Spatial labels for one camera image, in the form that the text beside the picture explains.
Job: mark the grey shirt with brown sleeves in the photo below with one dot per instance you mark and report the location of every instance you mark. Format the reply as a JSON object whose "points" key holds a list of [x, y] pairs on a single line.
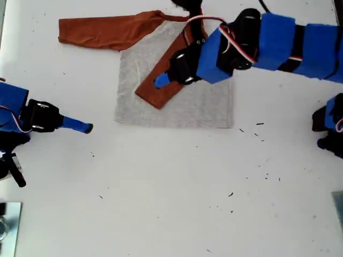
{"points": [[187, 112]]}

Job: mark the black clamp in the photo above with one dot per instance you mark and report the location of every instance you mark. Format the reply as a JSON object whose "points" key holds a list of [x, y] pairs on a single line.
{"points": [[2, 208]]}

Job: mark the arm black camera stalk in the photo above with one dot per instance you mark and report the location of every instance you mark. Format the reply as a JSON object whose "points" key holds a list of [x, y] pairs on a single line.
{"points": [[197, 26]]}

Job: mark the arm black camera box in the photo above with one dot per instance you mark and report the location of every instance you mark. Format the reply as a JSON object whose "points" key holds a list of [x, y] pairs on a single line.
{"points": [[8, 166], [187, 4]]}

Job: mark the steel post with base plate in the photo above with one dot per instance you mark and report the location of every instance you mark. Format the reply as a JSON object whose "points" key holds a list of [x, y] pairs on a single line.
{"points": [[13, 227]]}

